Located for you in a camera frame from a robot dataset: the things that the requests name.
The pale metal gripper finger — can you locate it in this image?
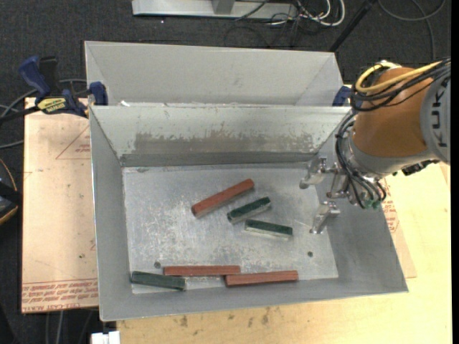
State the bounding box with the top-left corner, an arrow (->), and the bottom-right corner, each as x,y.
309,201 -> 341,235
299,156 -> 339,191

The dark green flat block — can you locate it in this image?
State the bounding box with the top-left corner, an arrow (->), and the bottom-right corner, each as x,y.
227,196 -> 273,224
130,270 -> 187,292
244,219 -> 294,242

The red-brown flat block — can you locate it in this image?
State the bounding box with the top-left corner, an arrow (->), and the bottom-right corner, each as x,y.
224,269 -> 300,287
191,178 -> 256,219
163,264 -> 242,277

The grey metal bin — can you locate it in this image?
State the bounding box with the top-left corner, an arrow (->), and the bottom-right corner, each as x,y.
84,40 -> 410,322

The black cylinder on white bracket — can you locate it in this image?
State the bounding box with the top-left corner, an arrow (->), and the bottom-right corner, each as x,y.
401,160 -> 437,177

